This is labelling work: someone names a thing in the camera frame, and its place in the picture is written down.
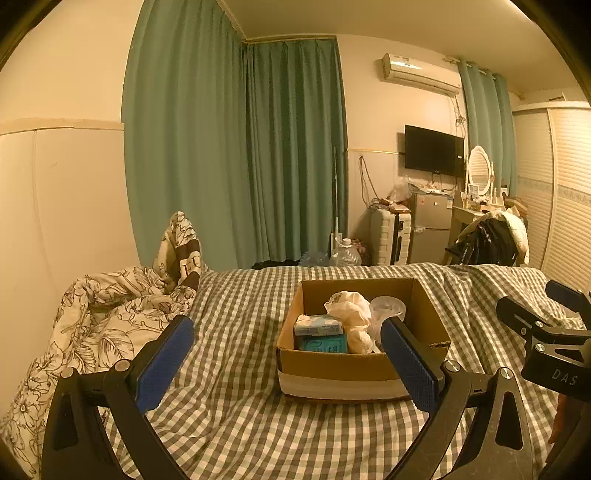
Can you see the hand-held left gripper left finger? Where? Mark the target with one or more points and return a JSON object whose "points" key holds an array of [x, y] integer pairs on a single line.
{"points": [[164, 364]]}

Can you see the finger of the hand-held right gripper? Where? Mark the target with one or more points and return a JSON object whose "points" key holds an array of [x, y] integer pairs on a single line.
{"points": [[568, 293], [521, 314]]}

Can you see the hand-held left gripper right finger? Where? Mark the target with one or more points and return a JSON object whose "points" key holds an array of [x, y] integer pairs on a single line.
{"points": [[411, 364]]}

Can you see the clear plastic cup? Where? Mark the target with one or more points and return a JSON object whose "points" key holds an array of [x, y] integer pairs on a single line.
{"points": [[388, 307]]}

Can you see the cardboard box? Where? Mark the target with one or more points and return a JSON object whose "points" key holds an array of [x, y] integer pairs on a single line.
{"points": [[341, 369]]}

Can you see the white plastic bag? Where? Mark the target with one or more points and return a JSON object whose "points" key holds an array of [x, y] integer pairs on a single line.
{"points": [[353, 318]]}

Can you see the teal box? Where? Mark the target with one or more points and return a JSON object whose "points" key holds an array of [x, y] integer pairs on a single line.
{"points": [[323, 344]]}

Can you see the light blue tissue pack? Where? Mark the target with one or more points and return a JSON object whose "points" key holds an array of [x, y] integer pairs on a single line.
{"points": [[318, 325]]}

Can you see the floral quilt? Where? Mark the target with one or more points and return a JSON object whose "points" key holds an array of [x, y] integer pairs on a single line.
{"points": [[101, 314]]}

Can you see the black jacket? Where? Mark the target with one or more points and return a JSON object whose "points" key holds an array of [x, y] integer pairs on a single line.
{"points": [[485, 242]]}

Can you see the white louvered wardrobe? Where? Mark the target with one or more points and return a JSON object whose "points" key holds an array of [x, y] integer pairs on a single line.
{"points": [[554, 194]]}

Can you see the white dressing table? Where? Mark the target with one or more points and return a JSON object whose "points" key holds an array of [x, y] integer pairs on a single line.
{"points": [[461, 219]]}

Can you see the clear water jug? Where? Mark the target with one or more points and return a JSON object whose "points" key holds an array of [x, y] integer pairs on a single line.
{"points": [[346, 256]]}

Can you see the silver mini fridge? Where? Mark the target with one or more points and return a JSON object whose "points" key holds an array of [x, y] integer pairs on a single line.
{"points": [[429, 221]]}

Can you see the white suitcase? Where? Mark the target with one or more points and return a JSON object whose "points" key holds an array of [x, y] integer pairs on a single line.
{"points": [[388, 235]]}

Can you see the clear plastic bottles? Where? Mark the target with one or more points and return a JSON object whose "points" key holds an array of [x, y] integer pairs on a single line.
{"points": [[316, 259]]}

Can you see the oval white mirror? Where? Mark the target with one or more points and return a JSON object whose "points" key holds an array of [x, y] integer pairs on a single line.
{"points": [[480, 170]]}

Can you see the clear plastic bag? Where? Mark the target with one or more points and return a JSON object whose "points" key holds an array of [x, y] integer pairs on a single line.
{"points": [[401, 190]]}

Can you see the white mop pole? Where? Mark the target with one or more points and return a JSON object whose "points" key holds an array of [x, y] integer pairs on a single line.
{"points": [[336, 198]]}

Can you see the green curtain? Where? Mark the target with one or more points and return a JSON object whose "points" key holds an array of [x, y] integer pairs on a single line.
{"points": [[295, 152], [489, 124], [184, 138]]}

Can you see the white air conditioner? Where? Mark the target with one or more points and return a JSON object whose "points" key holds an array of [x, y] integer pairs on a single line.
{"points": [[418, 74]]}

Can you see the black wall television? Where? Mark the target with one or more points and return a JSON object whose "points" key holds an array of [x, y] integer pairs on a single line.
{"points": [[434, 150]]}

